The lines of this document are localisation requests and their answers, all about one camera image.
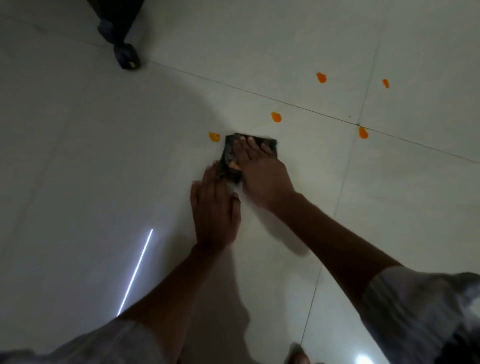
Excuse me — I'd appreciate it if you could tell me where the white shirt right sleeve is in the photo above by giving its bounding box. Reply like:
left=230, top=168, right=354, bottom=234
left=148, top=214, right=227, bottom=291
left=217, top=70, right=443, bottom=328
left=355, top=265, right=480, bottom=364

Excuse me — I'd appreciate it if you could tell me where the dark cleaning cloth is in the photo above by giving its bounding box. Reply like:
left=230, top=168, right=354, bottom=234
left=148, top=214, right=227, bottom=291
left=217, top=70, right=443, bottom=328
left=217, top=133, right=278, bottom=185

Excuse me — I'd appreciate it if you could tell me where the person's foot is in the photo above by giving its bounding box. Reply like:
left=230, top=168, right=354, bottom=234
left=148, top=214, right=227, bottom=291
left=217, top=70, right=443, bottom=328
left=284, top=342, right=313, bottom=364

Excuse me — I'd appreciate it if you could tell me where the person's left hand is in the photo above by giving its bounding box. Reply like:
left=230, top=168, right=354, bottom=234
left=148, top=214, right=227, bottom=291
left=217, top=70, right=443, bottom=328
left=189, top=161, right=243, bottom=252

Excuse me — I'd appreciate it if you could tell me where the white shirt sleeve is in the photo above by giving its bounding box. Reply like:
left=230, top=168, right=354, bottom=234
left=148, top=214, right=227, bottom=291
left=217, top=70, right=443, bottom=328
left=355, top=265, right=480, bottom=364
left=0, top=318, right=167, bottom=364

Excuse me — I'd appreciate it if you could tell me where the black furniture leg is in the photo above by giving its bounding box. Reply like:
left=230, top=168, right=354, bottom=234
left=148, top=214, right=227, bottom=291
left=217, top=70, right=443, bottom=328
left=87, top=0, right=146, bottom=46

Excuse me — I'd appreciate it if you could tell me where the white shirt left sleeve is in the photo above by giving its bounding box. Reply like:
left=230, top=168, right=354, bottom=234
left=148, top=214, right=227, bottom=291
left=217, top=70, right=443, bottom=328
left=0, top=318, right=167, bottom=364

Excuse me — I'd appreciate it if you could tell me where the person's right hand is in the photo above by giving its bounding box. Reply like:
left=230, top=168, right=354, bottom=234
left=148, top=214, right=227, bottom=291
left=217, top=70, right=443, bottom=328
left=232, top=136, right=297, bottom=212

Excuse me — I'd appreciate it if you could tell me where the person's left forearm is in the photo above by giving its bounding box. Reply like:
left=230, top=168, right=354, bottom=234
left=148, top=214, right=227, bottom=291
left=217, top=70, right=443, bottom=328
left=118, top=244, right=223, bottom=364

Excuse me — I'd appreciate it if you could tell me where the person's right forearm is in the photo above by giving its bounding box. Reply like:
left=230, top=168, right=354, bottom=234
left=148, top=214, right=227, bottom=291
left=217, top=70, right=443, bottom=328
left=275, top=192, right=404, bottom=307

